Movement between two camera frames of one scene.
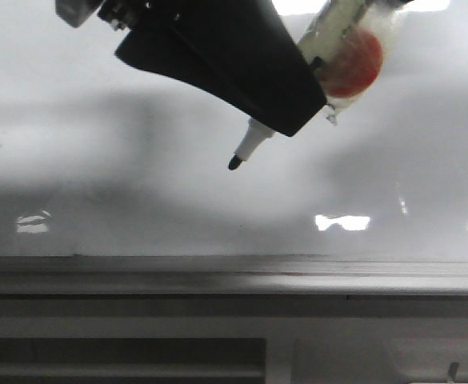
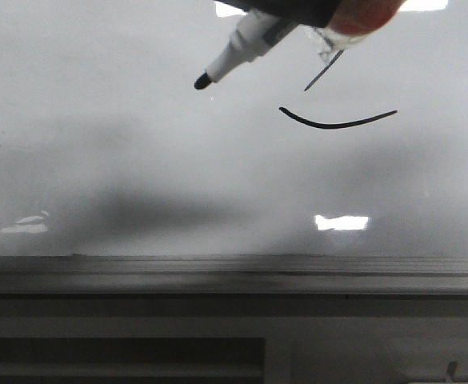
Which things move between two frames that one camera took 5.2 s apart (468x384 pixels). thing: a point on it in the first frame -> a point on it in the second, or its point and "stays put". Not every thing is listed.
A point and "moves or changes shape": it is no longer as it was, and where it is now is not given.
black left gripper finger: (241, 50) -> (315, 13)
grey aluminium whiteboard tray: (233, 274) stays put
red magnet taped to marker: (354, 66) -> (362, 17)
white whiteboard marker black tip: (330, 22) moves or changes shape
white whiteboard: (82, 154) stays put
